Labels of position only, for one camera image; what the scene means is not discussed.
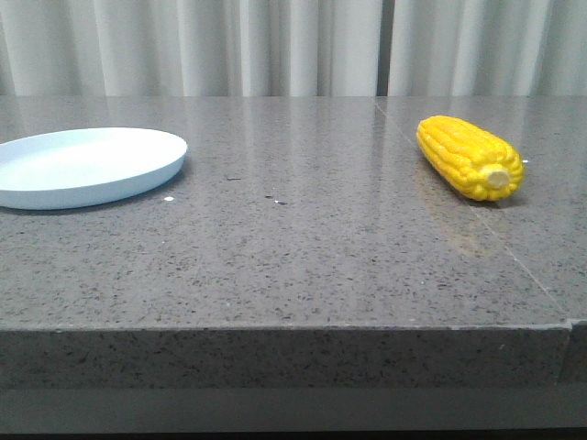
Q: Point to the light blue round plate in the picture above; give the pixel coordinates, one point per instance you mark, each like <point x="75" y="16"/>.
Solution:
<point x="85" y="167"/>

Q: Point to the white pleated curtain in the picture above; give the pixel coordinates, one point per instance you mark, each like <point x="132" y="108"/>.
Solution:
<point x="293" y="48"/>

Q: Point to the yellow corn cob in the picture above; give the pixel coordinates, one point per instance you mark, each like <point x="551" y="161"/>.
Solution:
<point x="475" y="162"/>

